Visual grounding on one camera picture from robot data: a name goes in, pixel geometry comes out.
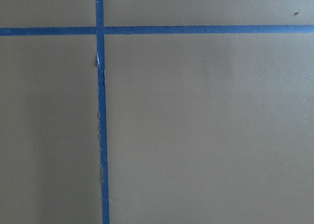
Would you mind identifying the blue tape horizontal strip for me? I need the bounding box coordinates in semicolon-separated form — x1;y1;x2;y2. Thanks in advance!
0;25;314;36

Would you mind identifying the brown paper table cover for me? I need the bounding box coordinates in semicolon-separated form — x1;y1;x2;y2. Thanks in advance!
0;0;314;224

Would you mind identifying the blue tape vertical strip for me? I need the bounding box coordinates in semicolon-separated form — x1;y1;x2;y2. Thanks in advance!
95;0;110;224

